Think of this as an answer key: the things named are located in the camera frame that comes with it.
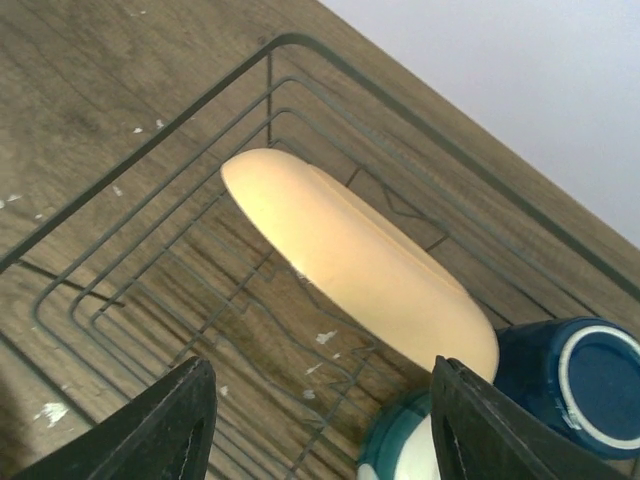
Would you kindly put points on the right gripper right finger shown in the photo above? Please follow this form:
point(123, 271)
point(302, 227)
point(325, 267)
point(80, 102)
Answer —
point(479, 433)

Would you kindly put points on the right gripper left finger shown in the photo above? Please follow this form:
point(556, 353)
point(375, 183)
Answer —
point(166, 432)

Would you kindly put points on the orange plastic plate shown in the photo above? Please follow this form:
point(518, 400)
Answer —
point(361, 261)

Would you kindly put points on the dark wire dish rack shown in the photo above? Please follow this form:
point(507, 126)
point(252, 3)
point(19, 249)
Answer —
point(151, 262)

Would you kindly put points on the white ceramic bowl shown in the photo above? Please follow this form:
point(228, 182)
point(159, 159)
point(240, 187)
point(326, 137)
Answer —
point(399, 442)

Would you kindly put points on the blue enamel mug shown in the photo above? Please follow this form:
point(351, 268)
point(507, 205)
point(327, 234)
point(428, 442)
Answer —
point(579, 377)

